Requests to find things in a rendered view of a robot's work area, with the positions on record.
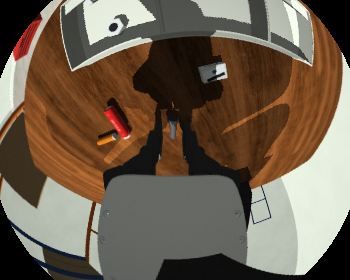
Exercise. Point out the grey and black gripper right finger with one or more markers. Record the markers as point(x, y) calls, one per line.
point(202, 164)

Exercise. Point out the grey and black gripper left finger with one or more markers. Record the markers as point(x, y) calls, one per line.
point(144, 162)

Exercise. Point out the red battery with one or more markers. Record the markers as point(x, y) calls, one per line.
point(117, 121)

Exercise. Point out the small grey hex nut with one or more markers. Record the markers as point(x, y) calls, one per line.
point(115, 27)

